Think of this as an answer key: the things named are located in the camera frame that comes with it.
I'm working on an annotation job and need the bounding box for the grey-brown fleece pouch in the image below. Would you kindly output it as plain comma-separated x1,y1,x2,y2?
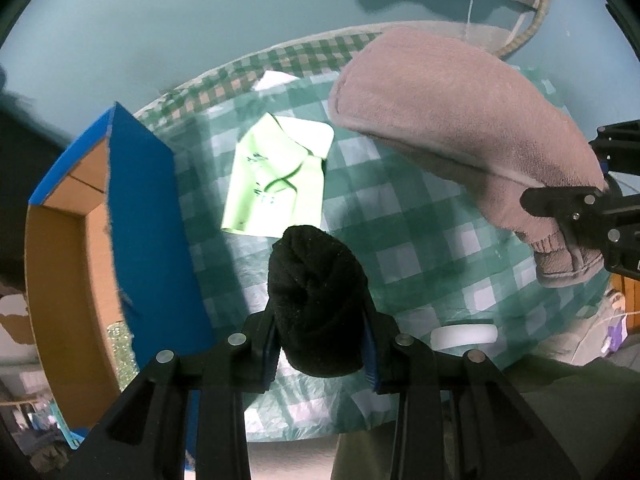
329,28,607,288

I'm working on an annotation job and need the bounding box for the black sock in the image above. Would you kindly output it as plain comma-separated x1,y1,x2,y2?
268,226,372,378

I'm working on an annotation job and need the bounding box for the light green cloth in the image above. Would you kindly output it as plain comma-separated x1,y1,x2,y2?
221,114,334,238

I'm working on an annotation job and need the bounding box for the teal labelled box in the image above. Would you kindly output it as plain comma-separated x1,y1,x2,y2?
49,400,84,450

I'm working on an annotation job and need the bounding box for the green sequin pouch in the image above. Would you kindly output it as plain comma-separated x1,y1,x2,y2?
106,321,139,391

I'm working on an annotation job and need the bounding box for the blue cardboard box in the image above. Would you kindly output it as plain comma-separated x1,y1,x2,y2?
22,101,217,451

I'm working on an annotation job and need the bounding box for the white paper card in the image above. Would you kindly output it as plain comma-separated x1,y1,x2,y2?
252,70,297,91

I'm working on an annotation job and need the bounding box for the braided rope handle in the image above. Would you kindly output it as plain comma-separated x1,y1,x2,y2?
494,0,551,58

